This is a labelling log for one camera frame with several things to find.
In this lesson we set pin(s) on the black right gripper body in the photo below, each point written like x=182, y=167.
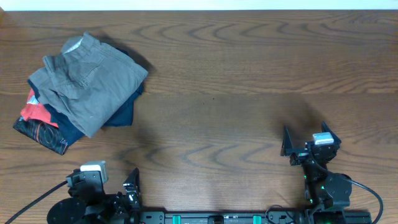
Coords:
x=300, y=155

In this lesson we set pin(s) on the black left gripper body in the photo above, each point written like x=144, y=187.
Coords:
x=117, y=199

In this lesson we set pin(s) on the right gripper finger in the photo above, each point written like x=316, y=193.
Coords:
x=287, y=146
x=326, y=129

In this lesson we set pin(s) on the grey shorts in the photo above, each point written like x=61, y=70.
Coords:
x=88, y=81

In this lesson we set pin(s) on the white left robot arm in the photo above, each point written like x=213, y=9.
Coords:
x=73, y=210

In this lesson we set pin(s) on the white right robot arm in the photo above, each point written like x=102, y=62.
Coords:
x=327, y=192

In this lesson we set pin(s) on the navy blue folded garment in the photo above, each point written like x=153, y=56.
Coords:
x=122, y=117

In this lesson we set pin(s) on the black patterned folded garment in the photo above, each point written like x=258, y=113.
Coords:
x=42, y=133

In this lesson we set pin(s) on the red folded garment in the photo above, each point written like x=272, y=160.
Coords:
x=34, y=110

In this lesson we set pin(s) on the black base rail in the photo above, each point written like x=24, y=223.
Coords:
x=274, y=215

